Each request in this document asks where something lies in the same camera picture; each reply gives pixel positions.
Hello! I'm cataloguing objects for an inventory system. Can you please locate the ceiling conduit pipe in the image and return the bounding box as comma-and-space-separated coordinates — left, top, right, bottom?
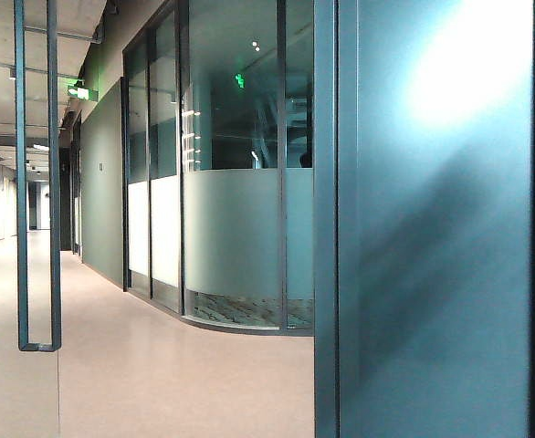
0, 57, 85, 81

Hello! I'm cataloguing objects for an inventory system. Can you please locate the green illuminated exit sign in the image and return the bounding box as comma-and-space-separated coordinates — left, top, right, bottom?
66, 79, 100, 102

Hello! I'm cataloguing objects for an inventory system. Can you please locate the long metal loop door handle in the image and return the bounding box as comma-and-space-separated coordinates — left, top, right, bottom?
13, 0, 63, 352

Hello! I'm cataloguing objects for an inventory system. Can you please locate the dark metal frame post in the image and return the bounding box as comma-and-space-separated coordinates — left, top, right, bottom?
313, 0, 360, 438

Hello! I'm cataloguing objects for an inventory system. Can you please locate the curved glass partition frosted band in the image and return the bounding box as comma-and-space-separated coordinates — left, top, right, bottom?
121, 0, 316, 332

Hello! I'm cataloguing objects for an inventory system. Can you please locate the clear glass door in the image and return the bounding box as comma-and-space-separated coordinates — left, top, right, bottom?
0, 0, 61, 438

